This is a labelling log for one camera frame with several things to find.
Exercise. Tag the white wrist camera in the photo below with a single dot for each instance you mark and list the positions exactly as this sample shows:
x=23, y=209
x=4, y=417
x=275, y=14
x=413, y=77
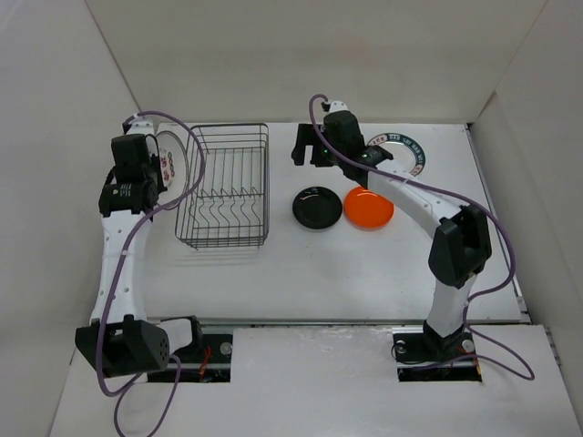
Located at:
x=333, y=106
x=139, y=126

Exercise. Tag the orange plate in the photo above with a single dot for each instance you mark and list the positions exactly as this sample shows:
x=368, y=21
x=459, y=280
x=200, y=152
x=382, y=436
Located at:
x=366, y=209

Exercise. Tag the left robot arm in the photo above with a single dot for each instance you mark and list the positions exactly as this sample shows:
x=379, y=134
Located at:
x=119, y=340

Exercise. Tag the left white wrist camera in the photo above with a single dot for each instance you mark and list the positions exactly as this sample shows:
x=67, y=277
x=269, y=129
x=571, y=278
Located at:
x=139, y=126

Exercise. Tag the grey wire dish rack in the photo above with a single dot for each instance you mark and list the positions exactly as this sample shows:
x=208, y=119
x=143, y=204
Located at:
x=231, y=205

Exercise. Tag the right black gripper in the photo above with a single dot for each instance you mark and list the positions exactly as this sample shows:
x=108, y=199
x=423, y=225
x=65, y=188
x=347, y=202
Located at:
x=309, y=135

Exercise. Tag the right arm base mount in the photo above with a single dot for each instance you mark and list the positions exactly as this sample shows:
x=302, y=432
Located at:
x=419, y=361

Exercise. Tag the white plate red characters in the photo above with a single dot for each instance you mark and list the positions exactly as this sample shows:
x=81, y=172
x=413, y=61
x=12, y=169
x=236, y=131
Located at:
x=174, y=162

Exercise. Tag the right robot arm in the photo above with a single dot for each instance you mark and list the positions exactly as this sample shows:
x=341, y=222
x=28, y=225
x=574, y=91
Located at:
x=458, y=229

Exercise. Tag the black plate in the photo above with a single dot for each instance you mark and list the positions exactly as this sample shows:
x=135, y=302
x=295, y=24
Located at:
x=317, y=208

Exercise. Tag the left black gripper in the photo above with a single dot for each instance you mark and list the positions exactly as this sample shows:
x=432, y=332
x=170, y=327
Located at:
x=156, y=163

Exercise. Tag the aluminium rail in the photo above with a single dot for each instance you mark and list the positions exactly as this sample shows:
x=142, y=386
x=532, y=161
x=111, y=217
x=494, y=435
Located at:
x=305, y=322

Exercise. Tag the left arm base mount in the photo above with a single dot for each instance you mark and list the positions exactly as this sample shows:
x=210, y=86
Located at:
x=210, y=362

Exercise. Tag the white plate dark rim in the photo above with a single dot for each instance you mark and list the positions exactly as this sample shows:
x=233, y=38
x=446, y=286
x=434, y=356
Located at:
x=407, y=151

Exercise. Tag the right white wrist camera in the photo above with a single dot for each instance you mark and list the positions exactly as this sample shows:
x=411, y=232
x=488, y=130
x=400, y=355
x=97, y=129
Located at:
x=333, y=106

